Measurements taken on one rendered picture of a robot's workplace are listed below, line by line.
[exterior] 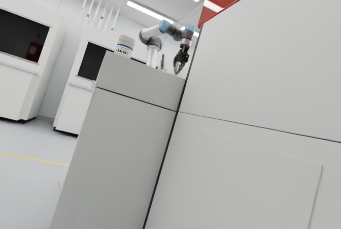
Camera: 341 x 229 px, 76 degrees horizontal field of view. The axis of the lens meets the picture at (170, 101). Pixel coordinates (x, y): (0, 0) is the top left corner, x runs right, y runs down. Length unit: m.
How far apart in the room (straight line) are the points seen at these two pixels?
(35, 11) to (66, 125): 1.97
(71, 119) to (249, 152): 3.70
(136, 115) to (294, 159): 0.61
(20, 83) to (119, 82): 3.35
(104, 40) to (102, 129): 3.56
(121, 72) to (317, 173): 0.70
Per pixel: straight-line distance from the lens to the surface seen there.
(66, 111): 4.04
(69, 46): 5.25
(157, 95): 0.91
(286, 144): 0.46
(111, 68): 0.88
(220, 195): 0.58
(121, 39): 0.96
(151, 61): 1.88
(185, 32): 1.61
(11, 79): 4.18
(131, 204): 0.99
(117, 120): 0.88
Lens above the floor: 0.78
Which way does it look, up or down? 4 degrees up
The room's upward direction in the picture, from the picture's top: 16 degrees clockwise
